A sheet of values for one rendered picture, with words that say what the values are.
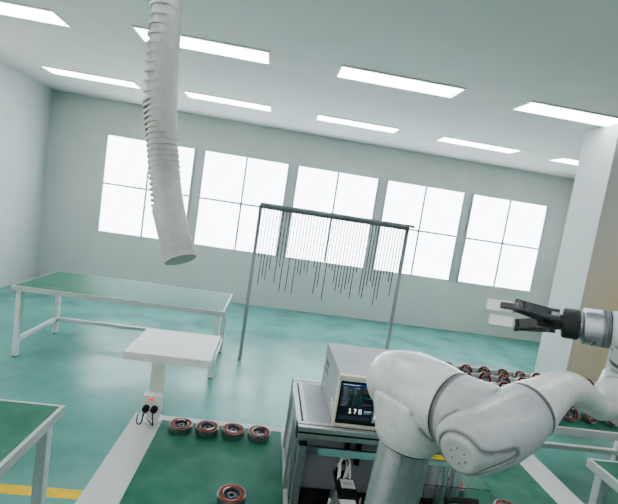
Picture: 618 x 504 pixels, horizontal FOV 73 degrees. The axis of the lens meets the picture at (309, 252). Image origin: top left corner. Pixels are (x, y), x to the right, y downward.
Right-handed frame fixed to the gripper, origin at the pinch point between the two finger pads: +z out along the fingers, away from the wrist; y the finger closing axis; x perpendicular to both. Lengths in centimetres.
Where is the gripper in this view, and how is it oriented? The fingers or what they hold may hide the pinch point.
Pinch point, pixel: (490, 312)
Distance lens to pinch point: 123.2
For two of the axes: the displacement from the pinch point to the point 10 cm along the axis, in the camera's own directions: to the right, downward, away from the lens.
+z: -8.8, -0.9, 4.7
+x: 2.7, -9.1, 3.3
